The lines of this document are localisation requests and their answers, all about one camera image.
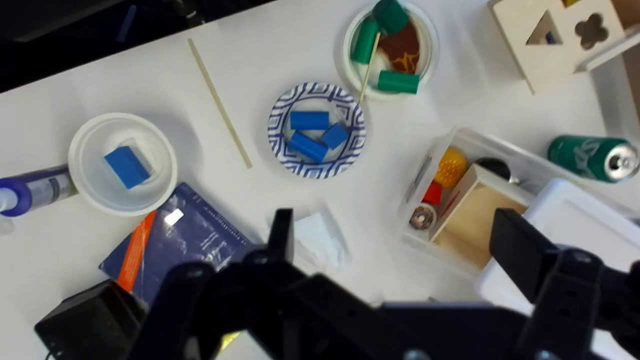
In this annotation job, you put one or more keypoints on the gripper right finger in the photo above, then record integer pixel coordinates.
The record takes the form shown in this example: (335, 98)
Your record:
(565, 290)

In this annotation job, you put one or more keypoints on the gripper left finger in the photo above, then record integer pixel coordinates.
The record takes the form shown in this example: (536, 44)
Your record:
(280, 300)

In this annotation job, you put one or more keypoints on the black round object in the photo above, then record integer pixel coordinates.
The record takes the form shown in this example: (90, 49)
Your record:
(492, 167)

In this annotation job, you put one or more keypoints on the black box-shaped object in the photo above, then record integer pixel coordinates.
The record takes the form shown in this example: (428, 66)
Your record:
(95, 320)

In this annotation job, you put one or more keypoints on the crumpled white tissue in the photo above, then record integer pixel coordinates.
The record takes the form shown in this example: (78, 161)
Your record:
(320, 240)

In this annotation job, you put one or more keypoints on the white plastic lid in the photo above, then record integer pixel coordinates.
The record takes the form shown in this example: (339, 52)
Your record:
(575, 215)

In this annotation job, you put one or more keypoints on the blue book with orange stripe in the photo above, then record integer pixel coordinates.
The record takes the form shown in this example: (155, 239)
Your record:
(190, 235)

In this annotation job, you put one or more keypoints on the open wooden box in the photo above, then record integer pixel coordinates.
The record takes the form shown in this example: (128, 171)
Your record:
(472, 220)

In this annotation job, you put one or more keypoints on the clear plastic bin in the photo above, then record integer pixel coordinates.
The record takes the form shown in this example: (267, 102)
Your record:
(530, 167)

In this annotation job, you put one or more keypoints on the green drink can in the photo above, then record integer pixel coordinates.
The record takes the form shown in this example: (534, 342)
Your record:
(582, 156)

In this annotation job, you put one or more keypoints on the blue cylinder block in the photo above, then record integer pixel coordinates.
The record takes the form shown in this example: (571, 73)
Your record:
(309, 120)
(306, 146)

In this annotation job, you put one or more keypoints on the toy doughnut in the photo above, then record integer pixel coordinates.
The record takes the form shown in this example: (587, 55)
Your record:
(422, 217)

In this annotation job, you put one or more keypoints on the red block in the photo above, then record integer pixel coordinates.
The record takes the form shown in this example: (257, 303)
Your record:
(433, 194)

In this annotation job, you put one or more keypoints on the yellow dimpled ball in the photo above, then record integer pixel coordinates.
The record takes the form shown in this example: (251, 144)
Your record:
(451, 167)

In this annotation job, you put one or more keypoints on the blue cube block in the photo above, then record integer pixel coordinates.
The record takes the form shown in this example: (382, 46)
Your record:
(335, 136)

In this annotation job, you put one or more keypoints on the blue rectangular block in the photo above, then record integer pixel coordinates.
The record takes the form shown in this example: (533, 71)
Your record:
(127, 167)

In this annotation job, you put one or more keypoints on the blue patterned paper plate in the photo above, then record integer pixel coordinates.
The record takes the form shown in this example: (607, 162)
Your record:
(345, 107)

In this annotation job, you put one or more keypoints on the long wooden stick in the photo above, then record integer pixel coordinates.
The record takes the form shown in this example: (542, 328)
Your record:
(220, 102)

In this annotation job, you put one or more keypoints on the white plastic bowl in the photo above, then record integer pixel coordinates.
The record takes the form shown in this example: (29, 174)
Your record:
(95, 155)

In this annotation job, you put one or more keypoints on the wooden shape sorter box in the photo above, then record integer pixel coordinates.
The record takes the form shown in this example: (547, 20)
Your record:
(555, 55)

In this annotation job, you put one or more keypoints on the short wooden stick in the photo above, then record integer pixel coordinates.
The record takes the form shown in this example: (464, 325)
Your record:
(369, 72)

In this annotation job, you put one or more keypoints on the green cylinder block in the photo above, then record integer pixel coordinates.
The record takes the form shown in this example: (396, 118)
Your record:
(398, 82)
(364, 42)
(391, 15)

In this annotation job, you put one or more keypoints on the blue and white marker tube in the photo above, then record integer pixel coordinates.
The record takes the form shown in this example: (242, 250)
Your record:
(35, 190)

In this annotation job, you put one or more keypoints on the brown toy food piece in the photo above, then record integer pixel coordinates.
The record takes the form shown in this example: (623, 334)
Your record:
(402, 50)

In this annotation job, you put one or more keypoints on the white paper bowl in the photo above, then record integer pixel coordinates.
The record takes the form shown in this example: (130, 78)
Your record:
(427, 45)

